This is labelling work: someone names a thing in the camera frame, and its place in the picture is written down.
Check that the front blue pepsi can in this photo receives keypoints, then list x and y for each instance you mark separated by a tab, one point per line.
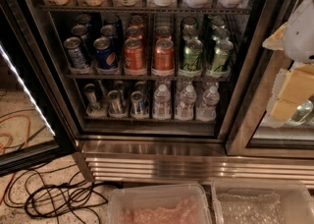
105	54

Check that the middle water bottle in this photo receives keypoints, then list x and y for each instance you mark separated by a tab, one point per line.
185	105

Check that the clear bin pink wrap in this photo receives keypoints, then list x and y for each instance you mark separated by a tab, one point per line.
170	204

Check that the middle orange can right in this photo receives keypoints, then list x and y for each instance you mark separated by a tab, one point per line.
163	32

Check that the front right green can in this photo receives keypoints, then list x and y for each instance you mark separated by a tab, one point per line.
219	62

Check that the left water bottle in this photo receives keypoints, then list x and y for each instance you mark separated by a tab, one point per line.
162	103

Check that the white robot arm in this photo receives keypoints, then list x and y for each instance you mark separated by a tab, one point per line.
295	39

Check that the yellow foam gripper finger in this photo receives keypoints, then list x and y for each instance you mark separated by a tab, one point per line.
276	40
291	88

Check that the front left green can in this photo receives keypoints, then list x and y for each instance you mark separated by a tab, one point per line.
191	63

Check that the clear bin bubble wrap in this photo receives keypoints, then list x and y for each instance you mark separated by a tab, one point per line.
261	201

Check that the green can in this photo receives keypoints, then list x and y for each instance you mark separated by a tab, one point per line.
191	63
219	62

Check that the stainless steel fridge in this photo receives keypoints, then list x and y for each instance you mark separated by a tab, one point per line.
235	145

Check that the front right orange can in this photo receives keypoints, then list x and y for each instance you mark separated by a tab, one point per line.
164	53

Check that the water bottle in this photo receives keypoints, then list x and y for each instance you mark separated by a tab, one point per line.
185	105
162	103
206	111

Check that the front left orange can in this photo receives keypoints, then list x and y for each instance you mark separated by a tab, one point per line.
134	55

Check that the bottom left silver can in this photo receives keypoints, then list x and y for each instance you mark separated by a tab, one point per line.
95	108

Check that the bottom middle silver can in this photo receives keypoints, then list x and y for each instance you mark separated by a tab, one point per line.
117	105

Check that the right water bottle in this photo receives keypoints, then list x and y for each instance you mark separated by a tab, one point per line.
206	111

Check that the middle blue can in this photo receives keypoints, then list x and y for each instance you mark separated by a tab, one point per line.
109	31

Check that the open glass fridge door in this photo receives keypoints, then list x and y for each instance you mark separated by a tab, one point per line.
15	38

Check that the middle orange can left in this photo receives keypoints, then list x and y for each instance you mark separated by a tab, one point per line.
134	32

